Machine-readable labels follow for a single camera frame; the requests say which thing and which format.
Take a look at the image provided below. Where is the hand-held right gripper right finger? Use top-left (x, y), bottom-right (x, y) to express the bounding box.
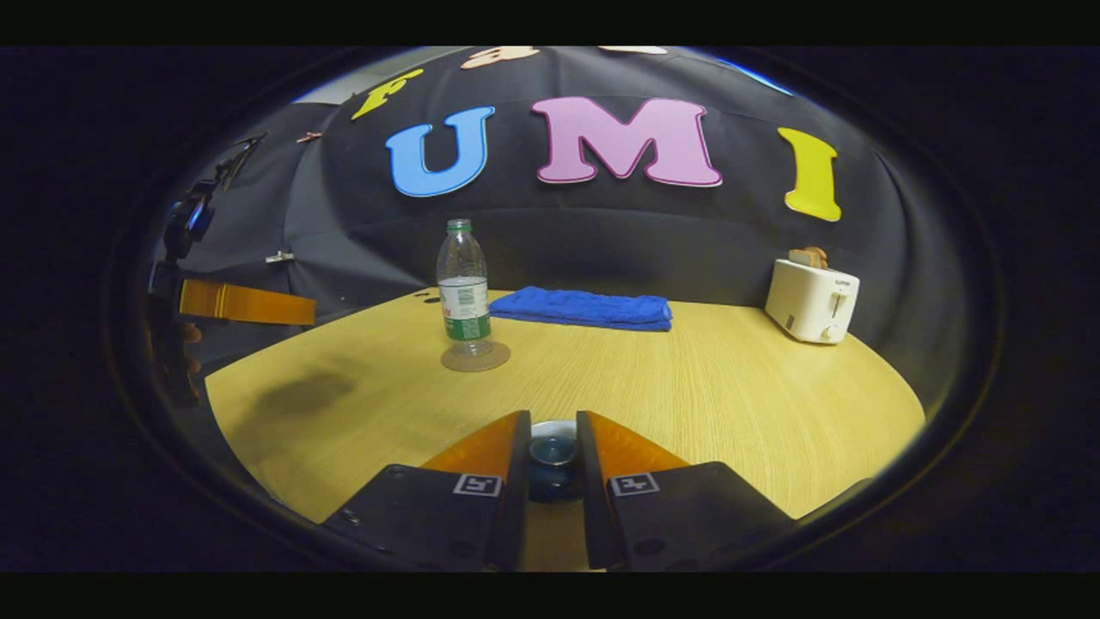
top-left (576, 410), bottom-right (796, 572)

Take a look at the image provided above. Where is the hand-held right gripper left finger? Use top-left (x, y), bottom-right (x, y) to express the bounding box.
top-left (322, 410), bottom-right (533, 573)

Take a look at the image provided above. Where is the dark blue teacup lid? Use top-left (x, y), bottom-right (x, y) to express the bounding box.
top-left (528, 434), bottom-right (585, 504)

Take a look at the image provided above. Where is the clear plastic water bottle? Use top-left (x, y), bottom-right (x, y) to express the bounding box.
top-left (436, 218), bottom-right (494, 358)

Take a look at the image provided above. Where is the blue folded towel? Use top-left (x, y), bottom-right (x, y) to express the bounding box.
top-left (489, 286), bottom-right (674, 333)

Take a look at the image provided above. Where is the black backdrop cloth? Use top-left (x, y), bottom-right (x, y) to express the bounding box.
top-left (150, 47), bottom-right (955, 405)

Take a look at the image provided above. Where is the white toaster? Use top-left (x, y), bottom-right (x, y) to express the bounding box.
top-left (764, 258), bottom-right (861, 346)

